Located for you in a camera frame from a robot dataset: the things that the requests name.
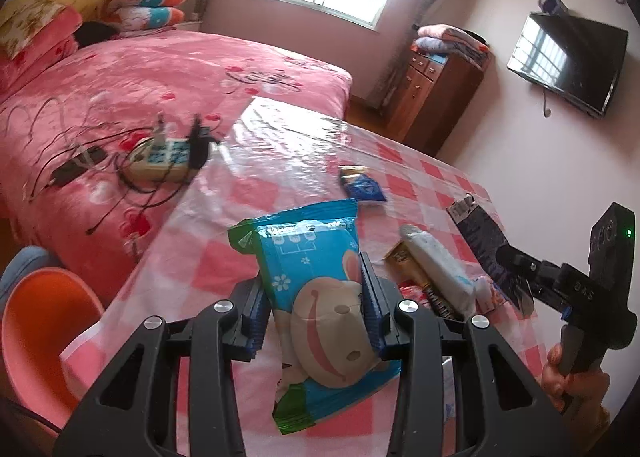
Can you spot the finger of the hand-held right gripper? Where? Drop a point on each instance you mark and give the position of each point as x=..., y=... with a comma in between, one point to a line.
x=545, y=298
x=522, y=262

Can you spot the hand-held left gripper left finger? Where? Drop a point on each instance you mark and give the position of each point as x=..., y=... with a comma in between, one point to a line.
x=255, y=322

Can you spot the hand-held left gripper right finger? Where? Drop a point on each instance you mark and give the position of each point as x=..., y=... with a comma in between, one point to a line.
x=372, y=309

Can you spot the dark purple snack packet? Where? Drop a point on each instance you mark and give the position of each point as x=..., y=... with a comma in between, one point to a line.
x=480, y=232

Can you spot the blue cartoon snack packet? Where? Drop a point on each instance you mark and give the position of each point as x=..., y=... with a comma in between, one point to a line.
x=320, y=257

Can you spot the orange plastic bin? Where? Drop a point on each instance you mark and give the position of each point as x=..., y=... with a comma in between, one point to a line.
x=40, y=337

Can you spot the person's right hand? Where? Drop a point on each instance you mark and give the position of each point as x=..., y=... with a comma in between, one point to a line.
x=585, y=389

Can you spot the red white wrapper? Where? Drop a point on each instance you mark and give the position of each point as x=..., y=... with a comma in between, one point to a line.
x=492, y=294

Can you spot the gold brown snack packet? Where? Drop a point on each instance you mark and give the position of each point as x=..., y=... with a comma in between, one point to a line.
x=400, y=257

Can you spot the white wrapper packet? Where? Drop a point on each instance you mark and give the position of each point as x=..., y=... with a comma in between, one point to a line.
x=440, y=262

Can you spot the small blue snack packet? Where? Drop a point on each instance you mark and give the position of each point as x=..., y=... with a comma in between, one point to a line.
x=362, y=187

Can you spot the pink checked plastic tablecloth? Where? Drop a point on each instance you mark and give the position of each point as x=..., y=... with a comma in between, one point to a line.
x=435, y=172

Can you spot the brown wooden cabinet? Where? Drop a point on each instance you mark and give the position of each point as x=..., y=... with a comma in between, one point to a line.
x=435, y=102

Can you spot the black plug adapter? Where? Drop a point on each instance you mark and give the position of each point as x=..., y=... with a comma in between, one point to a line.
x=199, y=147

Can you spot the clear plastic sheet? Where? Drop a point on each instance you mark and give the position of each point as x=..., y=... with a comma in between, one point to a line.
x=285, y=137

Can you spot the white power strip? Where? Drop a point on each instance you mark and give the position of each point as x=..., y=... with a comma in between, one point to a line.
x=160, y=157

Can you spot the white plug charger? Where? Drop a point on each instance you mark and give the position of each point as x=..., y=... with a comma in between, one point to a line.
x=160, y=129

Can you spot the folded grey blue quilt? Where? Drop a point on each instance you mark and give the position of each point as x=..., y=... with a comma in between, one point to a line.
x=460, y=54

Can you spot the black power brick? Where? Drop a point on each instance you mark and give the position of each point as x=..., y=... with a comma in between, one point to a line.
x=75, y=169

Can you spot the blue grey cloth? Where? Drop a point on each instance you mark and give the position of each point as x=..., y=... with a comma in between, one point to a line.
x=25, y=264

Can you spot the folded pink quilt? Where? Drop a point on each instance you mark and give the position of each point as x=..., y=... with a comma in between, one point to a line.
x=445, y=32

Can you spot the bed with pink sheet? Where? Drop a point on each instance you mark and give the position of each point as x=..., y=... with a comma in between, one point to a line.
x=150, y=67

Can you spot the white bedside table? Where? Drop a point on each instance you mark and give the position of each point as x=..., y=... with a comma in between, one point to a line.
x=189, y=25

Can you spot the dark cloth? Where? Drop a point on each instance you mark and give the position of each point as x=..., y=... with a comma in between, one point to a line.
x=95, y=33

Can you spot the pink folded blanket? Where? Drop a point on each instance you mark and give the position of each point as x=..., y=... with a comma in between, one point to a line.
x=45, y=49

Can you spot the floral pillow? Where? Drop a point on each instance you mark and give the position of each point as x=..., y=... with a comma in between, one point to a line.
x=25, y=22

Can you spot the black wall television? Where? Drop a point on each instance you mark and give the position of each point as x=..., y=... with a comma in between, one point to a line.
x=565, y=62

